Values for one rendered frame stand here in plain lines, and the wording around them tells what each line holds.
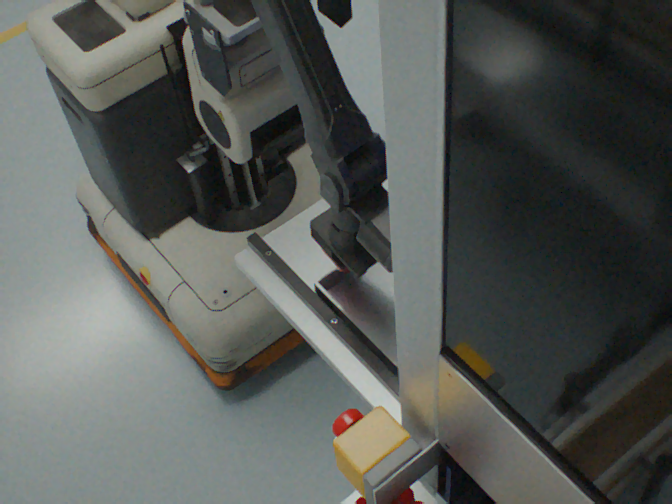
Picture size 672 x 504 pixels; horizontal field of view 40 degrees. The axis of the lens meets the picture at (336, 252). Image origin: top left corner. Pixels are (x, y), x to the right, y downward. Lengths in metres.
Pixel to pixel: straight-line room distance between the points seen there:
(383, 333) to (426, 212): 0.57
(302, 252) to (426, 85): 0.77
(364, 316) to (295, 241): 0.17
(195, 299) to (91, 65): 0.57
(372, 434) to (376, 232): 0.24
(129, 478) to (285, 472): 0.36
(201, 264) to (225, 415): 0.37
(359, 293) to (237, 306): 0.78
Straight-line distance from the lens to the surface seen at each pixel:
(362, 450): 1.04
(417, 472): 1.07
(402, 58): 0.64
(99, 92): 1.90
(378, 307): 1.31
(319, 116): 1.04
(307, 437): 2.20
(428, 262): 0.78
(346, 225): 1.16
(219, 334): 2.06
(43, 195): 2.82
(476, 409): 0.90
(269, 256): 1.35
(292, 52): 1.02
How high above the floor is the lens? 1.97
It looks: 53 degrees down
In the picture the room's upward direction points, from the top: 8 degrees counter-clockwise
